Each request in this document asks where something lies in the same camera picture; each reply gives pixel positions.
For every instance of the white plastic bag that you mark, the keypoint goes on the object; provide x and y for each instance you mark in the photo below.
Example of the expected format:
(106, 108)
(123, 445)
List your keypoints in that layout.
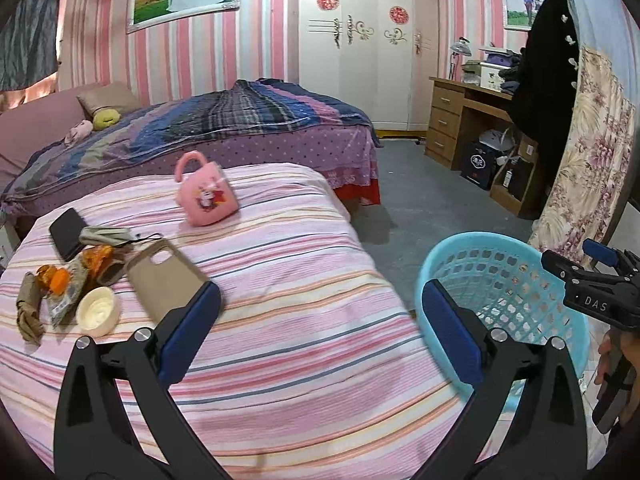
(495, 141)

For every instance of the pink striped blanket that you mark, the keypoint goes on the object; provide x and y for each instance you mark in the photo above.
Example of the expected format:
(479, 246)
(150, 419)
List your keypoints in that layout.
(300, 285)

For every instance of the blue plastic basket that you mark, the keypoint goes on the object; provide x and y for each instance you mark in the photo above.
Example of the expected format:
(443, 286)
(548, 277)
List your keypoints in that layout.
(500, 270)

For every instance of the green plush toy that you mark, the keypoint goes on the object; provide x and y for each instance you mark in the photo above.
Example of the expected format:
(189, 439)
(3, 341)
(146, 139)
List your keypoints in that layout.
(106, 118)

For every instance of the olive cloth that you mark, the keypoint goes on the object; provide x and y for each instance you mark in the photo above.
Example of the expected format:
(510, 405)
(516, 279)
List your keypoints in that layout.
(29, 310)

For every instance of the black coat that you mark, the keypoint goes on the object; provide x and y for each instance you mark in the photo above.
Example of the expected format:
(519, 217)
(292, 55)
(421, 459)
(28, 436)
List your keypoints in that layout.
(542, 85)

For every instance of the purple dotted bed sheet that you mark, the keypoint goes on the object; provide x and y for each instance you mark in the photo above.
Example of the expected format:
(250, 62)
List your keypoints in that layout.
(310, 152)

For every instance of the dark blue box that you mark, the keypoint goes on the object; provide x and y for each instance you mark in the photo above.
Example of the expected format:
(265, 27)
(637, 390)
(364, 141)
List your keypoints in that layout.
(477, 165)

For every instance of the pink toy handbag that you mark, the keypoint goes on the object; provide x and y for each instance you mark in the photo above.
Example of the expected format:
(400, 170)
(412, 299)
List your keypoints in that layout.
(207, 200)

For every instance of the tan phone case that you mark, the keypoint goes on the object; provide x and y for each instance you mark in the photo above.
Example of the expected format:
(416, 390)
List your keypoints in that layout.
(165, 280)

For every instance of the pink plush toy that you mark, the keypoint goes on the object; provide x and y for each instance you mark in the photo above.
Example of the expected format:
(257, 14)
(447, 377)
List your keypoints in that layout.
(79, 132)

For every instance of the grey face mask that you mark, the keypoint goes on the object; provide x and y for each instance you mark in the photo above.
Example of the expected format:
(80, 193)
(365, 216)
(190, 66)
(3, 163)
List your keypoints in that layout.
(105, 235)

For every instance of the floral curtain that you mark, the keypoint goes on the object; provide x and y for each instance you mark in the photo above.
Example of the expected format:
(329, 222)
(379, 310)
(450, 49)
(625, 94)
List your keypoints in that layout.
(585, 160)

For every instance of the grey curtain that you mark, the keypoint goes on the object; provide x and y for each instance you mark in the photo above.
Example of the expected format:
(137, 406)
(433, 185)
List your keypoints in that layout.
(27, 35)

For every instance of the pink curtain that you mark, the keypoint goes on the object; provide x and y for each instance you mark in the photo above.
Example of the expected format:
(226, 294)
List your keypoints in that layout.
(25, 92)

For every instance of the person's right hand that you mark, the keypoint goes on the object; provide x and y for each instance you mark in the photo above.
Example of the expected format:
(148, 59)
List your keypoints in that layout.
(607, 360)

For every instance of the cardboard box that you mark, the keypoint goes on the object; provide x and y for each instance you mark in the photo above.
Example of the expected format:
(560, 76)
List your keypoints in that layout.
(527, 147)

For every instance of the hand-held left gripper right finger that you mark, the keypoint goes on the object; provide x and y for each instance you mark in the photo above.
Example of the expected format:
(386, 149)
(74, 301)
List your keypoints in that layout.
(450, 332)

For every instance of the white round container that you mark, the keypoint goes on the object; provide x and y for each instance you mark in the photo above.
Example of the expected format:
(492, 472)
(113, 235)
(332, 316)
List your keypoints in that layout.
(97, 312)

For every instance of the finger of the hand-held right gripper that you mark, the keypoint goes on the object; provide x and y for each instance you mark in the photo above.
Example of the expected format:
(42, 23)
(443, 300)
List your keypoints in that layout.
(600, 251)
(570, 265)

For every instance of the beige pillow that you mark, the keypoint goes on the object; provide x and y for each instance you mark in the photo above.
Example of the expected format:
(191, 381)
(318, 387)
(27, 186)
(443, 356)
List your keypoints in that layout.
(107, 96)

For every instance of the plaid bed quilt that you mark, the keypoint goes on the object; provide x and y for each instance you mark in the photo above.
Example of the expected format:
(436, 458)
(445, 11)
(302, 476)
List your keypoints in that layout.
(210, 120)

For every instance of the small framed couple photo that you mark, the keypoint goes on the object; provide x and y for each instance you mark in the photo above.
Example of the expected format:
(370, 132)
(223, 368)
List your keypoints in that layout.
(517, 7)

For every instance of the white box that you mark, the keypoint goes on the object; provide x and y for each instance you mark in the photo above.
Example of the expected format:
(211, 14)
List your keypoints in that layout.
(491, 77)

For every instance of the black phone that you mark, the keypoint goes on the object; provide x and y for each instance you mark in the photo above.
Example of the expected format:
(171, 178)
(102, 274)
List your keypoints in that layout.
(67, 234)

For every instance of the orange wrapper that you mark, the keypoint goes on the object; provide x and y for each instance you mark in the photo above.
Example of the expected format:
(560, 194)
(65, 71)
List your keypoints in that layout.
(54, 279)

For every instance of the wooden desk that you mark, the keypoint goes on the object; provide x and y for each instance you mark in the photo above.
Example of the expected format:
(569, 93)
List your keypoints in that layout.
(447, 120)

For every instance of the white wardrobe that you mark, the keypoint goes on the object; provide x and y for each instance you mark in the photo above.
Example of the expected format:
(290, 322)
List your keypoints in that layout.
(370, 70)

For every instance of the pink covered headboard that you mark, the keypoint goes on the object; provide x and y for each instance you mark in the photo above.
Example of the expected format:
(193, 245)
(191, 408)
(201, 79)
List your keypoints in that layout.
(35, 125)

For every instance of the red bed skirt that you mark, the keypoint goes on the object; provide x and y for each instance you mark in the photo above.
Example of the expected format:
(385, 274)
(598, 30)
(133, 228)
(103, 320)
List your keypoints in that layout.
(357, 194)

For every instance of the grey-green snack packet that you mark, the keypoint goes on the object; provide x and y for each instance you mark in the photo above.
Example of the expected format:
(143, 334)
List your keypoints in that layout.
(65, 307)

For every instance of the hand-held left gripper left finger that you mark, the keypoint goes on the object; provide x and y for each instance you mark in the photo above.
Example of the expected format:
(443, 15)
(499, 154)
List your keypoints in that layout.
(190, 330)

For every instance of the desk lamp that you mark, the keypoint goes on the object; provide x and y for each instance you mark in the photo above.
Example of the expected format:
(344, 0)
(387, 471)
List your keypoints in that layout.
(460, 50)

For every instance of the orange snack packet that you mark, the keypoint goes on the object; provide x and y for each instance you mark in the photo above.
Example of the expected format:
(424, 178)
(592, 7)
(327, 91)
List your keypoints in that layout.
(97, 257)

